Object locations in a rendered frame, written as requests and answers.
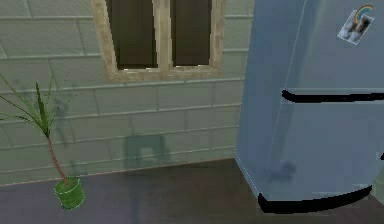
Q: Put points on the green house plant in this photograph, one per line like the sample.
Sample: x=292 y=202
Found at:
x=43 y=116

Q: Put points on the green plant pot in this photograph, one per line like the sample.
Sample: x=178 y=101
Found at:
x=70 y=194

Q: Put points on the pale blue fridge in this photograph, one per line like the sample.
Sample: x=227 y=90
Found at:
x=320 y=140

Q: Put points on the beige framed window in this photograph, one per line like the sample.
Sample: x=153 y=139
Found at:
x=163 y=40

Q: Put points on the photo with rainbow magnet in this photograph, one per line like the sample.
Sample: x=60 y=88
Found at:
x=355 y=26

